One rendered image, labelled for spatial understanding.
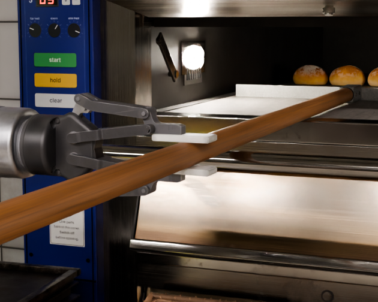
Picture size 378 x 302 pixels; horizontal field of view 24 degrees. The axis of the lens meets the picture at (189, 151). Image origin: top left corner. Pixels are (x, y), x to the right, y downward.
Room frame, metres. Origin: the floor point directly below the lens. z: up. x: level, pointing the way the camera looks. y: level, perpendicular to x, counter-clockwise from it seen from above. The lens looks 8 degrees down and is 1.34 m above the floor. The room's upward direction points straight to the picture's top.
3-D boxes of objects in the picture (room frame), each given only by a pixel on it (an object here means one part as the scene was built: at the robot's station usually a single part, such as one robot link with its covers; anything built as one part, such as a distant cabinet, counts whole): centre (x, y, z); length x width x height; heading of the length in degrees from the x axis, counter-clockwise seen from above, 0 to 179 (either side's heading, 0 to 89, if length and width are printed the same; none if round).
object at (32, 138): (1.05, 0.15, 1.20); 0.09 x 0.07 x 0.08; 68
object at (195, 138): (1.00, 0.01, 1.21); 0.07 x 0.03 x 0.01; 68
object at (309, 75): (2.45, -0.34, 1.21); 0.10 x 0.07 x 0.05; 73
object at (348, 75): (2.41, -0.44, 1.21); 0.10 x 0.07 x 0.05; 70
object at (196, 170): (1.00, 0.01, 1.18); 0.07 x 0.03 x 0.01; 68
